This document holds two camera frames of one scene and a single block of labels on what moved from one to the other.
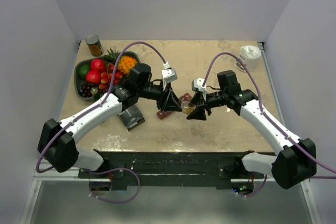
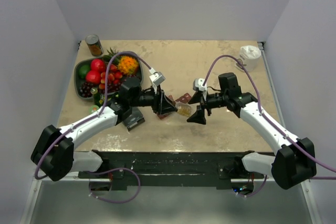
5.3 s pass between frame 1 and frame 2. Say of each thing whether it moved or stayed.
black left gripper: moved
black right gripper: stayed
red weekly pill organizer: stayed
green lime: stayed
